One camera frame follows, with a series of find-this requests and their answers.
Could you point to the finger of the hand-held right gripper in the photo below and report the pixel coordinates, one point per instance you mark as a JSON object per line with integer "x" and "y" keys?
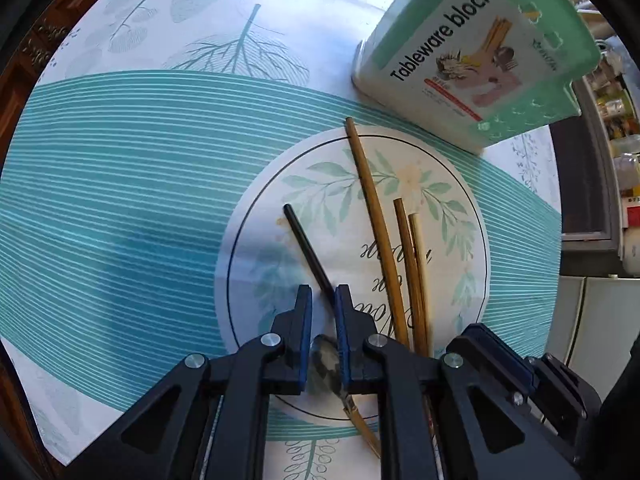
{"x": 565, "y": 385}
{"x": 500, "y": 355}

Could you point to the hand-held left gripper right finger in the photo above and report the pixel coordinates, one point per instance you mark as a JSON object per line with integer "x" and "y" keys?
{"x": 342, "y": 340}

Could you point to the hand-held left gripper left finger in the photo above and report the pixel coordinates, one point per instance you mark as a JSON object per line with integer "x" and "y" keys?
{"x": 306, "y": 340}

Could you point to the metal spoon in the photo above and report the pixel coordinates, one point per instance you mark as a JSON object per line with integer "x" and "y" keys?
{"x": 325, "y": 360}

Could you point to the brown wooden chopstick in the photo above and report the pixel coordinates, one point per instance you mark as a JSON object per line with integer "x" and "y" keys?
{"x": 406, "y": 260}
{"x": 376, "y": 225}

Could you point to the green plastic utensil holder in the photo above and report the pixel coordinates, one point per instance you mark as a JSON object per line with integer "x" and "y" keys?
{"x": 450, "y": 35}

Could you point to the white refrigerator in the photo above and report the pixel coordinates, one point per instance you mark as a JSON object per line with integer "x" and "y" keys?
{"x": 590, "y": 310}

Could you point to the grey built-in appliance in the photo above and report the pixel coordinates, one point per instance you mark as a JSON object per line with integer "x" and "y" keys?
{"x": 585, "y": 185}

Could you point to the teal leaf print tablecloth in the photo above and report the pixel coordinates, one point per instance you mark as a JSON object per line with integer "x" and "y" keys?
{"x": 125, "y": 185}

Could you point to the brown wooden kitchen cabinets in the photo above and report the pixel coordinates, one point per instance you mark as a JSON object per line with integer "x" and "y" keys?
{"x": 40, "y": 40}

